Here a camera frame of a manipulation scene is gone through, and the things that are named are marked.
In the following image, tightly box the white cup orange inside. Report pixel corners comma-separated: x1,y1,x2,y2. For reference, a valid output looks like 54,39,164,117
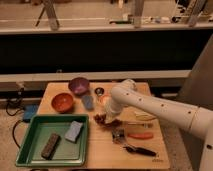
99,94,110,106

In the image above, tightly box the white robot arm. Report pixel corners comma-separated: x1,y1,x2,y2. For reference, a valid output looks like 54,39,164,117
105,79,213,171

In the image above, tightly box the small metal cup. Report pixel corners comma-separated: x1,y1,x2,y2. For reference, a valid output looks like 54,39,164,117
95,87,104,97

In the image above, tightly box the yellow banana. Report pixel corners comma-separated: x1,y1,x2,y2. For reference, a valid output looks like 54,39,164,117
135,112,155,121

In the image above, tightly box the grey blue sponge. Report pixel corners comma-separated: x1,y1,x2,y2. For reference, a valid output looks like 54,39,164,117
65,121,83,142

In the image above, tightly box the small fork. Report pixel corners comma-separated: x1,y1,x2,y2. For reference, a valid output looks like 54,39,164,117
125,122,153,128

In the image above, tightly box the purple bowl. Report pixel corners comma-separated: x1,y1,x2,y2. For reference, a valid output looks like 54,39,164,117
68,77,90,96

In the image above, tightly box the orange carrot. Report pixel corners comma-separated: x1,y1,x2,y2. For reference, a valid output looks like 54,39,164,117
127,132,154,140

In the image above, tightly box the orange bowl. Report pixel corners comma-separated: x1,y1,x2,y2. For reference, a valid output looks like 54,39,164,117
51,93,74,113

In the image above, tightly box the green plastic tray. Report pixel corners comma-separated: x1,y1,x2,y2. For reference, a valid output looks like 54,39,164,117
16,114,89,168

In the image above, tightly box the dark brown sponge block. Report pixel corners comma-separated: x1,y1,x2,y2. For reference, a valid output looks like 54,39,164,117
41,133,61,160

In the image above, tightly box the blue box on floor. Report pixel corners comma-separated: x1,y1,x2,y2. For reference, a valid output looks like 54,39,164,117
23,105,38,123

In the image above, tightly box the black cable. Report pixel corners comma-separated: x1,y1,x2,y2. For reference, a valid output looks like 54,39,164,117
5,97,25,149

